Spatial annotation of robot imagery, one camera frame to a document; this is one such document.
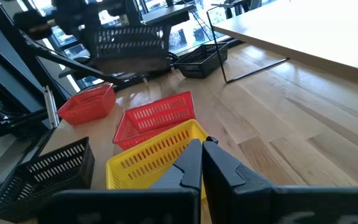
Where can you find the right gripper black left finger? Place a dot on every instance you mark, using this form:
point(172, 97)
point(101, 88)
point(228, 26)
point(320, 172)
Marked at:
point(185, 174)

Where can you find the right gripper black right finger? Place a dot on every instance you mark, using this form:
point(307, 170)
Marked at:
point(225, 186)

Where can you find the yellow plastic slotted basket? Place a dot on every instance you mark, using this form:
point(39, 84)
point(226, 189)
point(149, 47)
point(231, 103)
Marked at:
point(141, 161)

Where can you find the black plastic slotted basket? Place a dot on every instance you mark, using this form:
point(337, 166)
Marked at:
point(197, 67)
point(129, 53)
point(42, 193)

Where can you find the red plastic slotted basket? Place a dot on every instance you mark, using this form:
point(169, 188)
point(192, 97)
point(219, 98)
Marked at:
point(85, 105)
point(154, 115)

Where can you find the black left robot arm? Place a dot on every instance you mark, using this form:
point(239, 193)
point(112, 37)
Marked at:
point(70, 18)

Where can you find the wooden shelf with black legs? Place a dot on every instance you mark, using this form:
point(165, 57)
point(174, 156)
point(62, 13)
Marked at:
point(291, 31)

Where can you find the grey desk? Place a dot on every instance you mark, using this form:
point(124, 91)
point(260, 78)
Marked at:
point(166, 15)

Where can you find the silver frame bracket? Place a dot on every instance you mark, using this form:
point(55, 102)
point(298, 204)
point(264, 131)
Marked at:
point(51, 105)

